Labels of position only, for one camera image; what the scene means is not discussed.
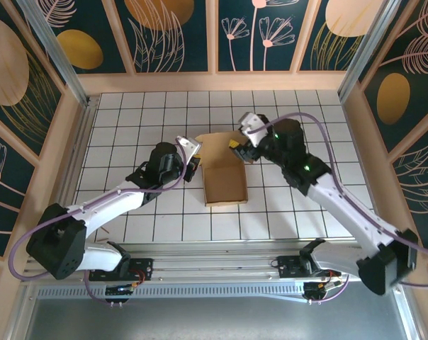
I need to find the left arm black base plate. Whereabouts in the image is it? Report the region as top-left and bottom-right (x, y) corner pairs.
(89, 258), (154, 283)

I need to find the aluminium mounting rail frame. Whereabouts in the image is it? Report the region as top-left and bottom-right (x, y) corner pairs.
(22, 240), (408, 283)

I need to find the perforated metal cable tray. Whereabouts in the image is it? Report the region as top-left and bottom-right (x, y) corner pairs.
(36, 285), (307, 302)

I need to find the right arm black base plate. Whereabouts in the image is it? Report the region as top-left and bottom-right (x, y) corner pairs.
(277, 255), (342, 281)

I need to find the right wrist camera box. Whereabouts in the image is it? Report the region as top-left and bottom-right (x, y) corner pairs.
(237, 112), (272, 149)

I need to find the brown cardboard paper box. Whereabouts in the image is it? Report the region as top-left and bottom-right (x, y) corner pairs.
(194, 131), (249, 208)

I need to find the aluminium side rail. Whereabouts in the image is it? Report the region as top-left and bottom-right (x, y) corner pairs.
(43, 95), (101, 256)

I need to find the aluminium corner post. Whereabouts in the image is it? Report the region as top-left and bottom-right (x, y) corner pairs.
(17, 0), (91, 106)
(337, 0), (402, 103)

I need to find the grey metal sheet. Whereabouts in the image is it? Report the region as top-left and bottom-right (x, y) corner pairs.
(8, 278), (422, 340)

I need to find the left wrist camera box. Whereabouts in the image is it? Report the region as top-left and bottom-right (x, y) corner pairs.
(174, 135), (204, 164)

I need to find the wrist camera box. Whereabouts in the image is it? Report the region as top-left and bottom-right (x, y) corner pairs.
(237, 112), (272, 149)
(174, 135), (204, 164)

